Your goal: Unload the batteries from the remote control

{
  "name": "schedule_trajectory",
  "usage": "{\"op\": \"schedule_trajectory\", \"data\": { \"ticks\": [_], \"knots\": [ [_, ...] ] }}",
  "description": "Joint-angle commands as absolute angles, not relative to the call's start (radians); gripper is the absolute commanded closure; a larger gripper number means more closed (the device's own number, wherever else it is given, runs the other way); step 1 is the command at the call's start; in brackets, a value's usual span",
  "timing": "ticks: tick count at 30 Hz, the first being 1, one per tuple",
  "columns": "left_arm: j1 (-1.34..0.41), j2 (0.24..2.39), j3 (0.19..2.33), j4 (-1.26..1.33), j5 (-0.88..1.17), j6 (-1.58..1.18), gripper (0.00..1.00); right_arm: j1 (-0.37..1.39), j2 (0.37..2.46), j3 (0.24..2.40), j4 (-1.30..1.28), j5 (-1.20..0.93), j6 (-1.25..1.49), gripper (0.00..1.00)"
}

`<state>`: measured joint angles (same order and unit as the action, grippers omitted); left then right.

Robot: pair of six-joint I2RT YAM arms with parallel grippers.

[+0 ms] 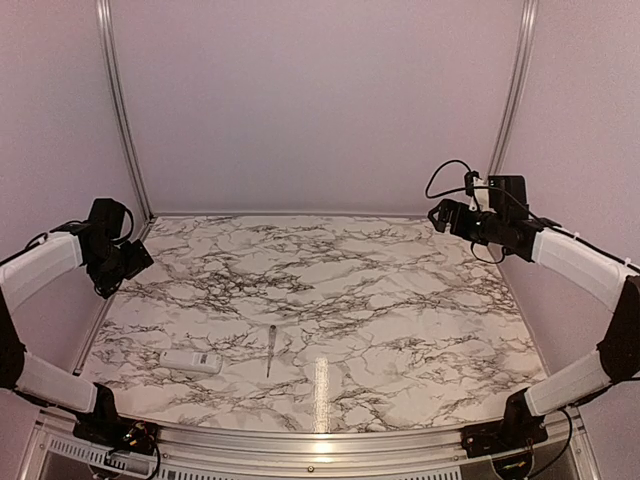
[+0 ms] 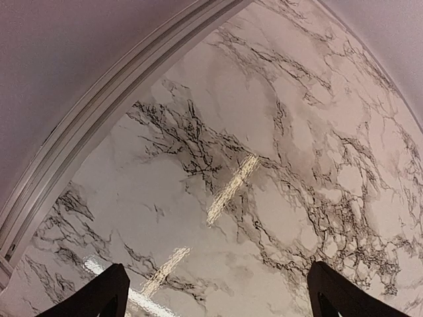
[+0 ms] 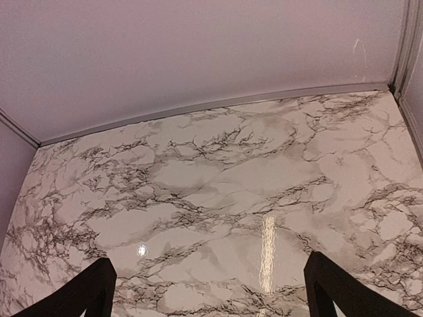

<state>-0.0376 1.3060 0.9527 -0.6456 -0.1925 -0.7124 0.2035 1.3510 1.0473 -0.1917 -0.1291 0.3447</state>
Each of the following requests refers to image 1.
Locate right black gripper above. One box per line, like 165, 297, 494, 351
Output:
427, 199, 506, 245

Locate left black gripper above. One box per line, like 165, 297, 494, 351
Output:
89, 238, 153, 298

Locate white remote control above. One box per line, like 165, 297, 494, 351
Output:
159, 350, 223, 375

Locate clear handle screwdriver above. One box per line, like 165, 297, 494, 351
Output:
266, 325, 277, 378

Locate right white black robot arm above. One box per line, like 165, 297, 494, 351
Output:
428, 171, 639, 448

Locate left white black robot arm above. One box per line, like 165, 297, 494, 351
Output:
1, 198, 153, 445

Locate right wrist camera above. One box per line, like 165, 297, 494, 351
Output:
464, 170, 489, 211

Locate right black camera cable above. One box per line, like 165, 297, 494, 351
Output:
425, 159, 476, 201

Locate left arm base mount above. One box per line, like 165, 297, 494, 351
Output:
73, 418, 159, 455

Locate front aluminium frame rail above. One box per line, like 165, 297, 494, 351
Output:
29, 409, 601, 480

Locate right aluminium frame post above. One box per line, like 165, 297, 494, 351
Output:
487, 0, 539, 175

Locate aluminium frame post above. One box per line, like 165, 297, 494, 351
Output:
487, 0, 539, 175
96, 0, 154, 222

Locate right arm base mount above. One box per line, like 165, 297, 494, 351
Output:
461, 420, 548, 458

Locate left aluminium frame post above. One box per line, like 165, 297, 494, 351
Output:
96, 0, 154, 222

